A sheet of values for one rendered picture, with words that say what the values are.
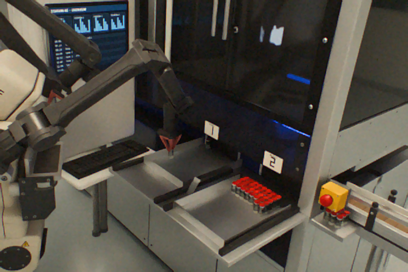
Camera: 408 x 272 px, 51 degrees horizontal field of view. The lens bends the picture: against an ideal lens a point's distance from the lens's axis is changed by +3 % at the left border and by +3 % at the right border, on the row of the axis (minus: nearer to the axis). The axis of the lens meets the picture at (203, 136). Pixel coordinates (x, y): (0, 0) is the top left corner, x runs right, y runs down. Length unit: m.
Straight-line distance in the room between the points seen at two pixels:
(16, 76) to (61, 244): 1.64
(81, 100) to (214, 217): 0.62
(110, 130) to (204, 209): 0.77
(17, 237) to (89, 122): 0.67
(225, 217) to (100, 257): 1.31
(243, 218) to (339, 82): 0.56
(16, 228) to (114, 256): 1.20
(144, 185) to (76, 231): 1.29
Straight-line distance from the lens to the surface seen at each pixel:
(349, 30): 1.35
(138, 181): 1.68
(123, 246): 2.74
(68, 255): 2.71
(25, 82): 1.34
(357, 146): 1.67
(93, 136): 2.05
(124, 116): 2.13
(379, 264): 1.72
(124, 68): 1.17
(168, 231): 2.33
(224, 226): 1.46
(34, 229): 1.61
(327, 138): 1.44
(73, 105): 1.20
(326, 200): 1.48
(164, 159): 1.82
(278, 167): 1.60
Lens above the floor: 1.76
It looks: 25 degrees down
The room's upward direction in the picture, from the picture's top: 5 degrees clockwise
